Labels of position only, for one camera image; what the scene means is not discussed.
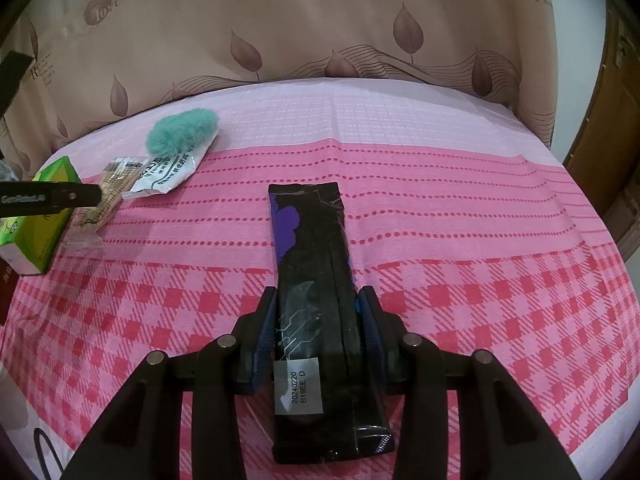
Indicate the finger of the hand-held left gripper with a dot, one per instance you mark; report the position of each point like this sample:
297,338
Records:
14,77
55,199

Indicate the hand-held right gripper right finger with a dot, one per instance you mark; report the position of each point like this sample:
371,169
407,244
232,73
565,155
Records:
371,332

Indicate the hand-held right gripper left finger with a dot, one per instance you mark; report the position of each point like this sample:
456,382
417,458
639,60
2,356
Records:
265,332

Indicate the clear packet of beige sticks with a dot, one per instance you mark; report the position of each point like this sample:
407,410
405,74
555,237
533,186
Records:
112,185

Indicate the black purple packet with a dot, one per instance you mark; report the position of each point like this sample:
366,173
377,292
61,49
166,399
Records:
312,260

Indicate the green tissue pack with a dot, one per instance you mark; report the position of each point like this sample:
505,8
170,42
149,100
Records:
47,232

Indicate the dark red box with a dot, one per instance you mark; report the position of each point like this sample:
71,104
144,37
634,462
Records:
7,290

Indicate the white printed packet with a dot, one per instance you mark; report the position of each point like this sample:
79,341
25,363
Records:
167,172

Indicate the teal fluffy scrunchie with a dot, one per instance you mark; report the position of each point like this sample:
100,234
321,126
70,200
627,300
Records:
182,132

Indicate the beige leaf printed curtain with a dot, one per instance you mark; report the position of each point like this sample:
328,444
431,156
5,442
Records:
310,20

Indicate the brown wooden door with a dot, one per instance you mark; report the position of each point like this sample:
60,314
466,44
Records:
607,135

